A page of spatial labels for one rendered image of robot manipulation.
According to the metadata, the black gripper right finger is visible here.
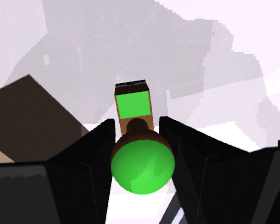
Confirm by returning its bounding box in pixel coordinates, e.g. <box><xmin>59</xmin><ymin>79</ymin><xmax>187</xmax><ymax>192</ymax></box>
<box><xmin>159</xmin><ymin>116</ymin><xmax>280</xmax><ymax>224</ymax></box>

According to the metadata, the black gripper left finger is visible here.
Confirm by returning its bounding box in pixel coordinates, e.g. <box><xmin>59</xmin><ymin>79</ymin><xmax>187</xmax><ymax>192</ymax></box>
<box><xmin>0</xmin><ymin>118</ymin><xmax>116</xmax><ymax>224</ymax></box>

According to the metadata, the tan box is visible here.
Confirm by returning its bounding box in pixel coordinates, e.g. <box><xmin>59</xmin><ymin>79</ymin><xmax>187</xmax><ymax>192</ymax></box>
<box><xmin>0</xmin><ymin>75</ymin><xmax>90</xmax><ymax>163</ymax></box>

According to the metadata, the green and brown stamp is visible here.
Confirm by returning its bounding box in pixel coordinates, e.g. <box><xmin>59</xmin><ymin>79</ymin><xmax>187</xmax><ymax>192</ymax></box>
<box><xmin>110</xmin><ymin>80</ymin><xmax>175</xmax><ymax>195</ymax></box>

